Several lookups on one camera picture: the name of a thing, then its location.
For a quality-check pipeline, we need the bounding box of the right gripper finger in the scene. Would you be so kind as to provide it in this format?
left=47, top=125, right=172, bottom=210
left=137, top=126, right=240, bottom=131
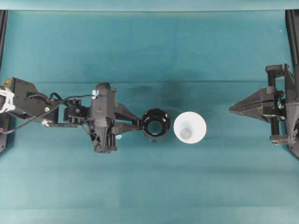
left=229, top=88, right=266, bottom=111
left=230, top=110, right=269, bottom=123

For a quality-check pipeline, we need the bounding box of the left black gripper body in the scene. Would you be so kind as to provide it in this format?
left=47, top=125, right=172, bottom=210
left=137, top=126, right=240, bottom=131
left=88, top=83, right=117, bottom=154

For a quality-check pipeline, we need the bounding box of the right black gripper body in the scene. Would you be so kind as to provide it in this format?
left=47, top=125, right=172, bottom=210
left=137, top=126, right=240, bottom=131
left=265, top=64, right=299, bottom=146

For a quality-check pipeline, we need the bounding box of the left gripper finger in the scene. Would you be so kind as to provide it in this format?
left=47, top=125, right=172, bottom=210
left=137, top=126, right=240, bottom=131
left=114, top=102, right=140, bottom=121
left=111, top=123, right=141, bottom=135

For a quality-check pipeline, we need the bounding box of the black cup holder with handle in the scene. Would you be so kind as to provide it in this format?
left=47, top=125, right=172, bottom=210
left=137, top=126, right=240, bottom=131
left=142, top=108, right=171, bottom=142

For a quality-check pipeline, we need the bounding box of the white paper cup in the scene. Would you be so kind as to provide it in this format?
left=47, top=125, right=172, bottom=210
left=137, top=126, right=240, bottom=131
left=173, top=112, right=207, bottom=144

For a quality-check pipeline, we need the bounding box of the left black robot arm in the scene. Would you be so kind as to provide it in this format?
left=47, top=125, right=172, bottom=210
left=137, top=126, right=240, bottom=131
left=0, top=77, right=142, bottom=154

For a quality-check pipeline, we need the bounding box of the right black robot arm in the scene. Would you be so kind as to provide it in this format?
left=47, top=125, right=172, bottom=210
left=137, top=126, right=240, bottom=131
left=229, top=9, right=299, bottom=147

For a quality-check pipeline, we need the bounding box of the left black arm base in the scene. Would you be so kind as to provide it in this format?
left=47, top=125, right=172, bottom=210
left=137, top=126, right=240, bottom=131
left=0, top=113, right=16, bottom=155

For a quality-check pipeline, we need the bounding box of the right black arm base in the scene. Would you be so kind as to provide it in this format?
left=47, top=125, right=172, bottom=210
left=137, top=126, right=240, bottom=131
left=288, top=140, right=299, bottom=158

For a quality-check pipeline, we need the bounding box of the teal table cloth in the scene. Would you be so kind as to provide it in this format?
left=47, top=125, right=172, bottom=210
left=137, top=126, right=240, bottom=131
left=0, top=10, right=299, bottom=224

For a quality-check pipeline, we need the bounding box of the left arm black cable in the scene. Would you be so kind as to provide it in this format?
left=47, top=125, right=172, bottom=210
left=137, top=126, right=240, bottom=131
left=0, top=92, right=99, bottom=134

